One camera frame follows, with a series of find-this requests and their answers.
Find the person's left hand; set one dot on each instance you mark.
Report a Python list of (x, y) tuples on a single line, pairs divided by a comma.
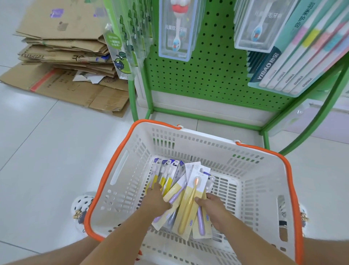
[(155, 203)]

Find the white clog shoe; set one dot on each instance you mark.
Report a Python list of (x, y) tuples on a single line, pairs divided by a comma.
[(80, 207), (302, 214)]

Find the person's left leg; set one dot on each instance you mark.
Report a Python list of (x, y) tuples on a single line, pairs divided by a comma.
[(60, 255)]

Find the white orange shopping basket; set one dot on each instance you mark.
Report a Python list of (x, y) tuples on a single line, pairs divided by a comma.
[(256, 180)]

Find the person's leg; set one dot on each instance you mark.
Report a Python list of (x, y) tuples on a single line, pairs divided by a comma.
[(327, 252), (60, 255)]

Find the green pegboard display rack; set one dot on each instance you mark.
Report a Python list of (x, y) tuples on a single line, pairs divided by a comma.
[(207, 65)]

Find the teal multi toothbrush pack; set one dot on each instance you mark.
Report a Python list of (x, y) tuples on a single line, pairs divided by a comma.
[(305, 49)]

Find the row of slim toothbrush packs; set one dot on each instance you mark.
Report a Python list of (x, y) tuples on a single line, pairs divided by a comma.
[(191, 174)]

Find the person's left forearm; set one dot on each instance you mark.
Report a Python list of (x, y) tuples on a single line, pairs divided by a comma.
[(120, 243)]

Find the pile of flattened cardboard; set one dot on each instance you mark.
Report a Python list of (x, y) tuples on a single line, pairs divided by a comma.
[(54, 82)]

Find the bundle of cartoon toothbrush boxes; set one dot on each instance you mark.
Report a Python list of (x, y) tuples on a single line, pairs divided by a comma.
[(180, 38)]

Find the person's right leg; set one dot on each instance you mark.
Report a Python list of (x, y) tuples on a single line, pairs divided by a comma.
[(327, 252)]

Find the bundle of clear kids toothbrushes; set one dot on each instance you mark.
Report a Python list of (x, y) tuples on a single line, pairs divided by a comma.
[(122, 54)]

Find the person's right hand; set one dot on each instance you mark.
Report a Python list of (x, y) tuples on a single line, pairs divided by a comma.
[(217, 213)]

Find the person's right forearm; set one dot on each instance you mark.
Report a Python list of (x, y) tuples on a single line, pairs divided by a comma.
[(251, 248)]

